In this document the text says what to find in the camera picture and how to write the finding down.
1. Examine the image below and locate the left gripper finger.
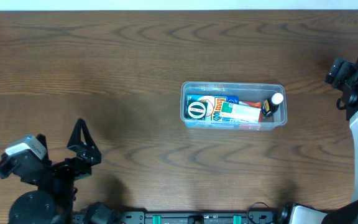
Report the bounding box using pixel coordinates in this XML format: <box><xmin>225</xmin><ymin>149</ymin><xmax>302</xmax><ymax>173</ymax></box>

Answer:
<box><xmin>35</xmin><ymin>134</ymin><xmax>53</xmax><ymax>166</ymax></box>
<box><xmin>67</xmin><ymin>118</ymin><xmax>102</xmax><ymax>166</ymax></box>

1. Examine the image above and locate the dark bottle white cap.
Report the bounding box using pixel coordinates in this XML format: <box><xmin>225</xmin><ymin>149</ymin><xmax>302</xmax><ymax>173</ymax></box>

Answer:
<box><xmin>262</xmin><ymin>93</ymin><xmax>284</xmax><ymax>117</ymax></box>

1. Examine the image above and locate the red Panadol ActiFast box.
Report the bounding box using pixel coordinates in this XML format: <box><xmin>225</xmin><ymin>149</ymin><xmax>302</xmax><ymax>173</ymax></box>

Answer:
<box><xmin>239</xmin><ymin>101</ymin><xmax>262</xmax><ymax>108</ymax></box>

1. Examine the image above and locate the dark green Zam-Buk box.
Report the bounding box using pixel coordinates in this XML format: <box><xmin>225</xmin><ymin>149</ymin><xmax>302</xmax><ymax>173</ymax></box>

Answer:
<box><xmin>185</xmin><ymin>100</ymin><xmax>208</xmax><ymax>120</ymax></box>

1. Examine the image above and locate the white green Panadol box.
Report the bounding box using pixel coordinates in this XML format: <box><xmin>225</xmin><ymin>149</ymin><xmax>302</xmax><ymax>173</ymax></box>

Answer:
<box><xmin>220</xmin><ymin>102</ymin><xmax>261</xmax><ymax>123</ymax></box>

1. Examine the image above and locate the blue Kool Fever box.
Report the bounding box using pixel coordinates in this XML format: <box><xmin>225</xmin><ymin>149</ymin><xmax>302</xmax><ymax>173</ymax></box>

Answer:
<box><xmin>185</xmin><ymin>95</ymin><xmax>239</xmax><ymax>121</ymax></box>

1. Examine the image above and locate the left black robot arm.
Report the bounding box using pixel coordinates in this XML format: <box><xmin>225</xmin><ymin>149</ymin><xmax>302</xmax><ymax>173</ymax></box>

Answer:
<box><xmin>6</xmin><ymin>118</ymin><xmax>101</xmax><ymax>223</ymax></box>

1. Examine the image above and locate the clear plastic container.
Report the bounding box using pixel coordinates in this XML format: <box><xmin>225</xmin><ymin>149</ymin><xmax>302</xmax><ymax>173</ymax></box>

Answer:
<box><xmin>180</xmin><ymin>82</ymin><xmax>288</xmax><ymax>131</ymax></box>

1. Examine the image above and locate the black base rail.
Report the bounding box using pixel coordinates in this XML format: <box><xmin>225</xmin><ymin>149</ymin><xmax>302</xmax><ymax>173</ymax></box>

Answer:
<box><xmin>71</xmin><ymin>202</ymin><xmax>278</xmax><ymax>224</ymax></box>

